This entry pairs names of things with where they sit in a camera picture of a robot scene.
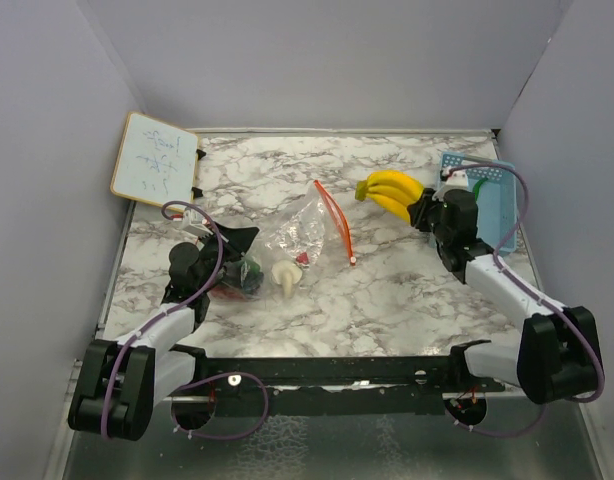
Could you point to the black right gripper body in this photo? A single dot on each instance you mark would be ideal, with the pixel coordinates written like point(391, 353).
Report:
point(435, 207)

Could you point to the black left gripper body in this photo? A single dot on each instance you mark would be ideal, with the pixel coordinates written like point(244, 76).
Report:
point(210, 251)

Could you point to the yellow fake banana bunch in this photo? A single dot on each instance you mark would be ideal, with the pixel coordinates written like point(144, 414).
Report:
point(394, 191)

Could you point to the clear zip top bag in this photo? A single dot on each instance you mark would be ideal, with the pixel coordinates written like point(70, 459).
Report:
point(315, 224)

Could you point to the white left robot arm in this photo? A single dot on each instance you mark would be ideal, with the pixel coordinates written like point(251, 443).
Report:
point(122, 380)

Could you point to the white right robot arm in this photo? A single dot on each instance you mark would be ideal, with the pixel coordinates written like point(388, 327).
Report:
point(558, 355)

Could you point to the green fake vegetable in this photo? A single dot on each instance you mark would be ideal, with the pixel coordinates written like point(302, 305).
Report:
point(251, 276)

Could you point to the green fake food in basket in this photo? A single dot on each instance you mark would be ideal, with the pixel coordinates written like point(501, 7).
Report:
point(478, 186)

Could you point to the white fake mushroom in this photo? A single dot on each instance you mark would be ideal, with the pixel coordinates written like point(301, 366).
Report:
point(286, 274)

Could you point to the small red fake food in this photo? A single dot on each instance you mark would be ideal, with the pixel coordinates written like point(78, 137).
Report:
point(302, 258)

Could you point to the light blue plastic basket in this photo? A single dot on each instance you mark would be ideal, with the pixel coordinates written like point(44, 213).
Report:
point(497, 199)

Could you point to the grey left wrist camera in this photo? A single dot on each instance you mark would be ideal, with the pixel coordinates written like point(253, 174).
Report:
point(192, 223)

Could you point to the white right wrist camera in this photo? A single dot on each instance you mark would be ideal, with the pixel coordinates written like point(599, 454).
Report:
point(450, 181)

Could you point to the small whiteboard with wooden frame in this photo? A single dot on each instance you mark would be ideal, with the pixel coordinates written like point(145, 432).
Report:
point(156, 163)

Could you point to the black metal base rail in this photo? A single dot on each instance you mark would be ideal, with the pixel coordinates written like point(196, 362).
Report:
point(331, 386)

